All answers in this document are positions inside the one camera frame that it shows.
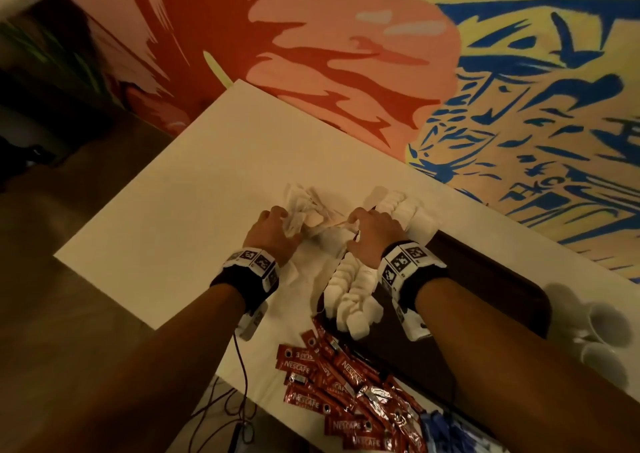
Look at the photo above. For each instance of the black wristband with markers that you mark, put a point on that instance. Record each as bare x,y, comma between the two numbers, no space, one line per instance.
410,273
245,278

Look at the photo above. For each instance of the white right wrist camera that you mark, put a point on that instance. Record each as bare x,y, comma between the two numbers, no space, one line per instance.
412,323

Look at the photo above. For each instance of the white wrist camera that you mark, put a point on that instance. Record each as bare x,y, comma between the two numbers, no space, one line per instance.
412,323
250,320

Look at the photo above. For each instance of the black object on floor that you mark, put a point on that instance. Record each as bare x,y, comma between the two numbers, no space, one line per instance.
20,158

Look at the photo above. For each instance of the person's right forearm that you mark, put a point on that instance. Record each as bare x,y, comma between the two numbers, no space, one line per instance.
530,368

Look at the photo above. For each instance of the black left wristband with markers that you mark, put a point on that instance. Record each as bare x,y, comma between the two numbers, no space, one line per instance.
245,278

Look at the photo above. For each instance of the pile of white tea bags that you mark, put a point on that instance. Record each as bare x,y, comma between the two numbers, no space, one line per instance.
310,213

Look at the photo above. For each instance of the person's left forearm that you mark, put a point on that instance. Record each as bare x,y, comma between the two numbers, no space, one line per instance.
140,368

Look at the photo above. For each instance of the dark brown tray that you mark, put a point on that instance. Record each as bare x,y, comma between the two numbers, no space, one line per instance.
500,288

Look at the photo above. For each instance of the pile of blue sugar sachets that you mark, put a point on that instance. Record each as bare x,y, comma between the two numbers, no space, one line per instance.
455,436

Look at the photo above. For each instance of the row of tea bags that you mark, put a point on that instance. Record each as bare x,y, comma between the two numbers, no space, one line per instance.
375,268

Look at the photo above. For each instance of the person's right hand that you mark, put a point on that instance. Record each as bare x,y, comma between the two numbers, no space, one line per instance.
372,236

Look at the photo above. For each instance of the pile of red Nescafe sachets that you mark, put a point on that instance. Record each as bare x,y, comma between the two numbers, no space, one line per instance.
345,393

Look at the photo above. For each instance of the small white cup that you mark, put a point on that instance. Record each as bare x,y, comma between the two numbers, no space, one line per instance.
605,323
605,363

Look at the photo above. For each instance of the black right wristband with markers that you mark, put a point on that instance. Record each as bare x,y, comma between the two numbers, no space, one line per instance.
410,273

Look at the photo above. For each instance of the person's left hand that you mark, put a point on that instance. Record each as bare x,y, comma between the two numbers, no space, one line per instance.
270,233

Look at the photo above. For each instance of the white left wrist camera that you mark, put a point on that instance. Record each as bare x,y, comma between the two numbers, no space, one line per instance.
250,320

